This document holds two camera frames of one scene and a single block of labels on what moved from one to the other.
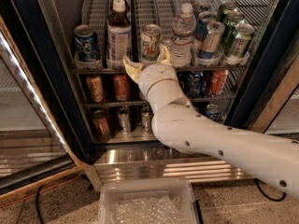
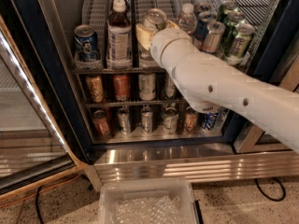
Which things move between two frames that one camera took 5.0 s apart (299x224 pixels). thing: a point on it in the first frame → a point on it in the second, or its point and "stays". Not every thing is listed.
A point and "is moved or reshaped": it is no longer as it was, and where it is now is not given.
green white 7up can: [150, 38] is moved or reshaped
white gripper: [156, 76] → [163, 45]
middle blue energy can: [201, 25] stays
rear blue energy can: [201, 7] stays
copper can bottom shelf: [102, 123] stays
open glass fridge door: [34, 150] stays
